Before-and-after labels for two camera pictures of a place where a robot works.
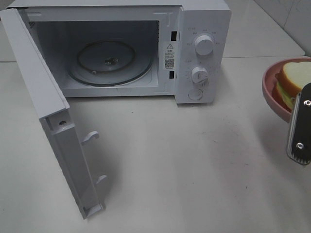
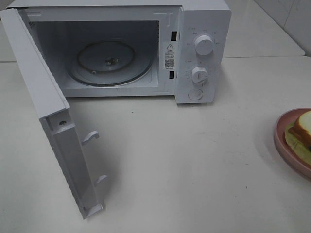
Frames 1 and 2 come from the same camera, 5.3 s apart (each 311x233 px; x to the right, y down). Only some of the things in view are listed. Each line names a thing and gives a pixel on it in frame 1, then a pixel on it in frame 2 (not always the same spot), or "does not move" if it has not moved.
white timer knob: x=199 y=74 does not move
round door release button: x=195 y=94 does not move
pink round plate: x=269 y=78 to x=299 y=166
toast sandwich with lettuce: x=289 y=82 to x=298 y=135
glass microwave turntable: x=111 y=63 does not move
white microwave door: x=53 y=110 does not move
